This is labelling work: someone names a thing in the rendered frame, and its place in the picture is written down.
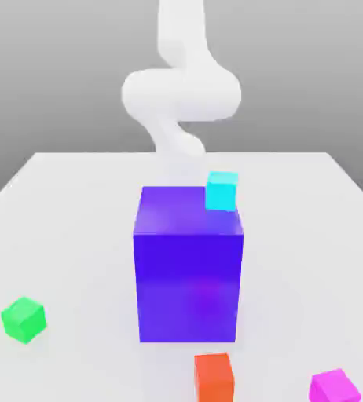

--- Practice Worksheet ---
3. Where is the small cyan cube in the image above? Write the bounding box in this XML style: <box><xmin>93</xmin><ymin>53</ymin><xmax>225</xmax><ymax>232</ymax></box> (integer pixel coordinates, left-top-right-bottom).
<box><xmin>204</xmin><ymin>170</ymin><xmax>240</xmax><ymax>212</ymax></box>

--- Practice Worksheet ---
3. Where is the small orange cube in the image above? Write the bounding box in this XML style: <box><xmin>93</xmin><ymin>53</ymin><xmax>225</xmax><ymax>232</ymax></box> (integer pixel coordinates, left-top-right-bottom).
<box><xmin>193</xmin><ymin>352</ymin><xmax>235</xmax><ymax>402</ymax></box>

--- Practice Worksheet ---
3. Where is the small green cube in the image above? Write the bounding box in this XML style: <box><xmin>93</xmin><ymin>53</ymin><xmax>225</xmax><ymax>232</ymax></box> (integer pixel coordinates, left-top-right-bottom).
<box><xmin>0</xmin><ymin>296</ymin><xmax>48</xmax><ymax>345</ymax></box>

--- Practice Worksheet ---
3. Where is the small magenta cube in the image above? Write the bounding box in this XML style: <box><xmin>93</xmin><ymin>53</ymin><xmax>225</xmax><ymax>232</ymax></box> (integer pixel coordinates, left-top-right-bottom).
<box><xmin>308</xmin><ymin>367</ymin><xmax>362</xmax><ymax>402</ymax></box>

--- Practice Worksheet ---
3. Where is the large purple box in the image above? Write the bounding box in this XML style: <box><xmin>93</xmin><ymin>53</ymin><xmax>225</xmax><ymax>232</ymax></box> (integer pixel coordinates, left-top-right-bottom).
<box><xmin>132</xmin><ymin>185</ymin><xmax>244</xmax><ymax>344</ymax></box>

